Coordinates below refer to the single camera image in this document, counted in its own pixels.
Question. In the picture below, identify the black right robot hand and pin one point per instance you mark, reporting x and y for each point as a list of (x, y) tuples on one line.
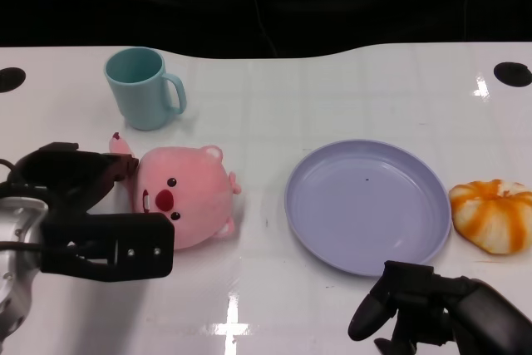
[(465, 309)]

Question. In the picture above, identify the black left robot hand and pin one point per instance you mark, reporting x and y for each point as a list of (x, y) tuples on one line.
[(70, 172)]

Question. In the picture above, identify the pink plush doll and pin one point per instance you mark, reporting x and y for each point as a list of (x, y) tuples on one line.
[(187, 201)]

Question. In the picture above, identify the purple plastic plate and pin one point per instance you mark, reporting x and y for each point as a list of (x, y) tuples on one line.
[(365, 205)]

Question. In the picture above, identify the orange striped bun toy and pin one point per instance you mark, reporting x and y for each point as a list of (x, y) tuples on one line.
[(494, 218)]

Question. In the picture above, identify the teal plastic cup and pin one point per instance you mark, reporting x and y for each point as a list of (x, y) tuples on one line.
[(139, 89)]

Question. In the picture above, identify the black table grommet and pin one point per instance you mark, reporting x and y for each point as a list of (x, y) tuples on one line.
[(513, 73), (10, 79)]

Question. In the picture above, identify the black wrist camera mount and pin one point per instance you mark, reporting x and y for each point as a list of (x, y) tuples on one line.
[(124, 247)]

